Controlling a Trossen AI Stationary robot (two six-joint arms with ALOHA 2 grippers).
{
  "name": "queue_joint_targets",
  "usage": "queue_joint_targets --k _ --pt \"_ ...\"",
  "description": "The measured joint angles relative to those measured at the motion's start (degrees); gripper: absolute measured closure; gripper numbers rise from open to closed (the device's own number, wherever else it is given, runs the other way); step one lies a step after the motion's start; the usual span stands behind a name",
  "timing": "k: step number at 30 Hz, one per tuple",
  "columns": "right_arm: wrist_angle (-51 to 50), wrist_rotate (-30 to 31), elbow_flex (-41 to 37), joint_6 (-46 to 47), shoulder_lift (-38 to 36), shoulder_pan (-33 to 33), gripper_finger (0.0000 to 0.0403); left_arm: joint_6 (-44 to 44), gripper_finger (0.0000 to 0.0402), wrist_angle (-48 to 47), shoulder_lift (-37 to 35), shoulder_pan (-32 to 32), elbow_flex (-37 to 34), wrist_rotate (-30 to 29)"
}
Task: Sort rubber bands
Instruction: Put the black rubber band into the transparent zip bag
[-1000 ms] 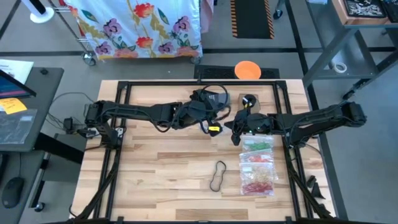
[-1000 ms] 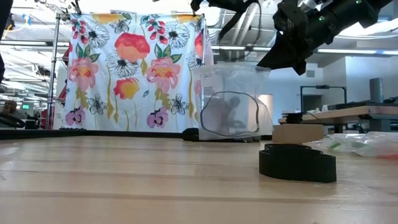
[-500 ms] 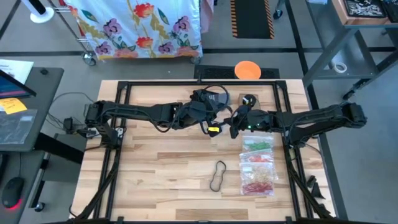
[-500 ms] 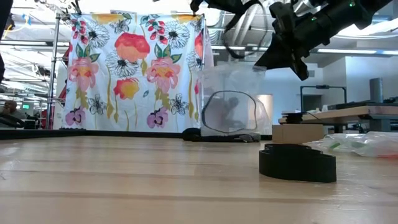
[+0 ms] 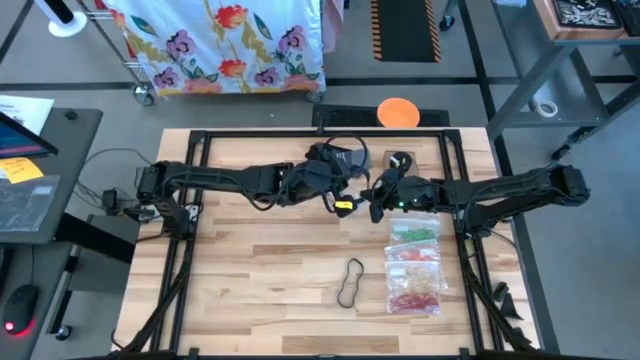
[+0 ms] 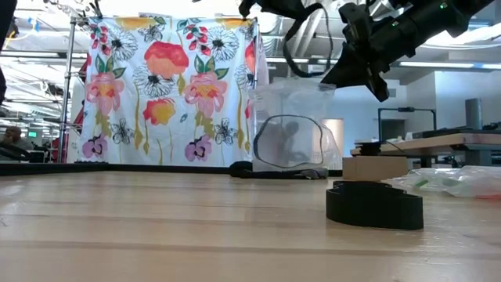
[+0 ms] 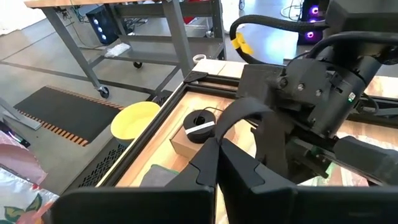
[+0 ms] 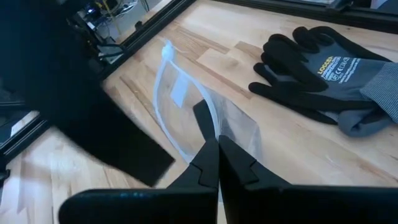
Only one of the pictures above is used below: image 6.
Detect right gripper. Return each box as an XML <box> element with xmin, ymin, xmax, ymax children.
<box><xmin>320</xmin><ymin>2</ymin><xmax>418</xmax><ymax>103</ymax></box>

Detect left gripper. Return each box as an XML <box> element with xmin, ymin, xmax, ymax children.
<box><xmin>238</xmin><ymin>0</ymin><xmax>326</xmax><ymax>21</ymax></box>

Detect wide black rubber band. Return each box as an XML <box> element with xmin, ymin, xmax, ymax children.
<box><xmin>282</xmin><ymin>2</ymin><xmax>334</xmax><ymax>78</ymax></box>
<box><xmin>326</xmin><ymin>179</ymin><xmax>424</xmax><ymax>231</ymax></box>

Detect ceiling light strip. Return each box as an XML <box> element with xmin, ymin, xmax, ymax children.
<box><xmin>265</xmin><ymin>56</ymin><xmax>337</xmax><ymax>66</ymax></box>
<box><xmin>398</xmin><ymin>60</ymin><xmax>477</xmax><ymax>68</ymax></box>

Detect white door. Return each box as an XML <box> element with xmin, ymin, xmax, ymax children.
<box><xmin>323</xmin><ymin>118</ymin><xmax>344</xmax><ymax>157</ymax></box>

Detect small cardboard box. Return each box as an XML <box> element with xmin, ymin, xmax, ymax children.
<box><xmin>342</xmin><ymin>155</ymin><xmax>408</xmax><ymax>182</ymax></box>

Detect wood-topped grey workbench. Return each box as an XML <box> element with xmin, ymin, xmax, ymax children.
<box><xmin>350</xmin><ymin>125</ymin><xmax>501</xmax><ymax>165</ymax></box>

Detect grey cabinet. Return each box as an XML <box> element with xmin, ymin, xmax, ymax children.
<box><xmin>464</xmin><ymin>97</ymin><xmax>483</xmax><ymax>130</ymax></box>

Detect floral print cloth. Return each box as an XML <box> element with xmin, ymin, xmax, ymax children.
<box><xmin>77</xmin><ymin>15</ymin><xmax>259</xmax><ymax>165</ymax></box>

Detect person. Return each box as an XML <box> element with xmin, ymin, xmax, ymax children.
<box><xmin>0</xmin><ymin>125</ymin><xmax>35</xmax><ymax>161</ymax></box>

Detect silver ventilation duct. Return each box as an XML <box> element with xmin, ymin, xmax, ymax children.
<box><xmin>420</xmin><ymin>19</ymin><xmax>501</xmax><ymax>56</ymax></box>

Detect black aluminium table frame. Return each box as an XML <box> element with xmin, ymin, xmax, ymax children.
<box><xmin>0</xmin><ymin>161</ymin><xmax>345</xmax><ymax>177</ymax></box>

